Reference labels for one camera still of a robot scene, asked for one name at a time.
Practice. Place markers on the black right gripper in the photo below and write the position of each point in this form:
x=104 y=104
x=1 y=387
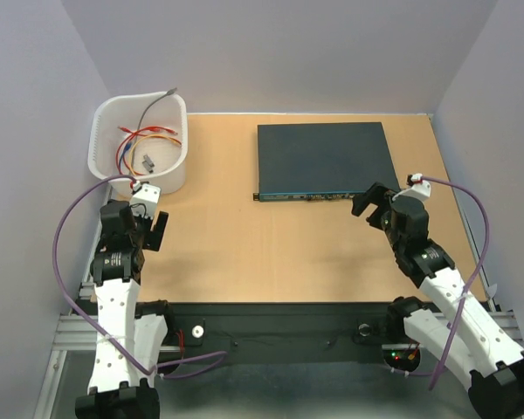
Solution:
x=377 y=194

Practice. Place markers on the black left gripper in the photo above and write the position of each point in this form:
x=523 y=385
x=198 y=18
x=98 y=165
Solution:
x=156 y=231

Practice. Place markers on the small grey transceiver module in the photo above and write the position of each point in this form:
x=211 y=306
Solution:
x=148 y=160

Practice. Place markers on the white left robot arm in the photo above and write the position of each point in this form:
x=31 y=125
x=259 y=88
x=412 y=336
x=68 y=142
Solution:
x=122 y=384

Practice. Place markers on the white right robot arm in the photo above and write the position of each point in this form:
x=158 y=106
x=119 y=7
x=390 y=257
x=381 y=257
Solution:
x=470 y=343

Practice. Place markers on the white plastic basket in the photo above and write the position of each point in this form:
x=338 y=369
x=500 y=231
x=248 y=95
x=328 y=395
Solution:
x=127 y=127

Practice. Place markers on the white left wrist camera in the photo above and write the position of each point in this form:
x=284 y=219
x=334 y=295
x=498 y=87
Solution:
x=146 y=196

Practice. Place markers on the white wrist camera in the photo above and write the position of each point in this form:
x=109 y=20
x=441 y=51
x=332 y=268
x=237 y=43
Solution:
x=417 y=188
x=146 y=196

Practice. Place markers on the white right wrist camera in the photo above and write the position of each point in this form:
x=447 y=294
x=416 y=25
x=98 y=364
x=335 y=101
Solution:
x=417 y=188

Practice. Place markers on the dark blue network switch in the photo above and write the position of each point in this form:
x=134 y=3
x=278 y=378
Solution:
x=322 y=161

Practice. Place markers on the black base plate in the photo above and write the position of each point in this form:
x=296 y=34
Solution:
x=211 y=335

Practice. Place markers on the aluminium frame rail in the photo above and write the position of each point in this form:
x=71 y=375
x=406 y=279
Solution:
x=74 y=334

